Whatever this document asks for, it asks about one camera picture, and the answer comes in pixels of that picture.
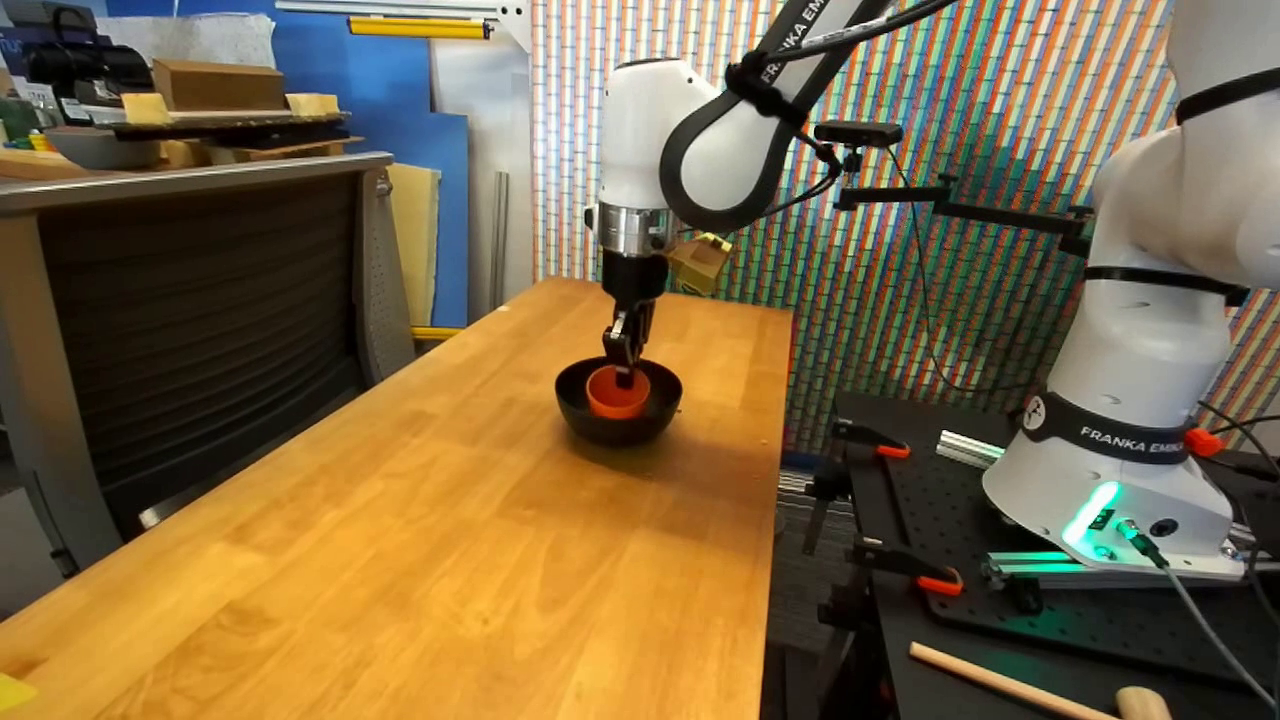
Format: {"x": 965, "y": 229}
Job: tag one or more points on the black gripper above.
{"x": 635, "y": 261}

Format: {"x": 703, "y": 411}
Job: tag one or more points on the orange plastic cup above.
{"x": 616, "y": 393}

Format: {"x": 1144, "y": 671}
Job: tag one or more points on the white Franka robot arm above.
{"x": 1160, "y": 333}

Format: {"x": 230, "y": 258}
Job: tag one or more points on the black bowl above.
{"x": 616, "y": 407}

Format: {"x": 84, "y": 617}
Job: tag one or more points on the yellow foam panel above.
{"x": 417, "y": 243}

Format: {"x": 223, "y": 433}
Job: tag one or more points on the black orange bar clamp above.
{"x": 911, "y": 567}
{"x": 865, "y": 441}

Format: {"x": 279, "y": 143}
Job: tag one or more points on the blue board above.
{"x": 384, "y": 123}

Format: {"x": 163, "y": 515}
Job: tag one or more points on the silver aluminium bar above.
{"x": 968, "y": 448}

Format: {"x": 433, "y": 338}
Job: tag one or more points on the yellow spirit level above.
{"x": 417, "y": 25}

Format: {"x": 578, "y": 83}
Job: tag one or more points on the grey partition cabinet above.
{"x": 186, "y": 333}

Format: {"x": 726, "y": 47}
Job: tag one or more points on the brown cardboard box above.
{"x": 223, "y": 84}

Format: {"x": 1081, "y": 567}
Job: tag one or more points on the black bag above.
{"x": 83, "y": 59}

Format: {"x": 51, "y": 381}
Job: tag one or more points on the yellow sticky note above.
{"x": 15, "y": 689}

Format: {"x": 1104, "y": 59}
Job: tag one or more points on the tan wrist camera box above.
{"x": 703, "y": 261}

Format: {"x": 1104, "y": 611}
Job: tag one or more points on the black camera on mount arm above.
{"x": 947, "y": 200}

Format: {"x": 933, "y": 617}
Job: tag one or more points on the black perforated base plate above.
{"x": 1067, "y": 625}

